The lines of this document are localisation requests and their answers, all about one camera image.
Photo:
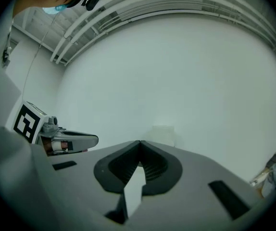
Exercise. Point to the blue face mask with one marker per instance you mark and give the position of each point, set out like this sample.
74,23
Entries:
53,9

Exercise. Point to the person's left hand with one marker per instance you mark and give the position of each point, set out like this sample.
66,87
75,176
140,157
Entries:
50,147

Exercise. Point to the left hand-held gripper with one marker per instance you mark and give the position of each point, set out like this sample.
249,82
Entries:
26,121

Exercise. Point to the grey crumpled cloth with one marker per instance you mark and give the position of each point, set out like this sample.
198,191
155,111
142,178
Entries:
273,182

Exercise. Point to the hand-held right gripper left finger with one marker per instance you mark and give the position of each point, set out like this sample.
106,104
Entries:
80,177

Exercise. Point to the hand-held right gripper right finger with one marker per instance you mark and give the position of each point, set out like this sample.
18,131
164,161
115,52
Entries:
200,177

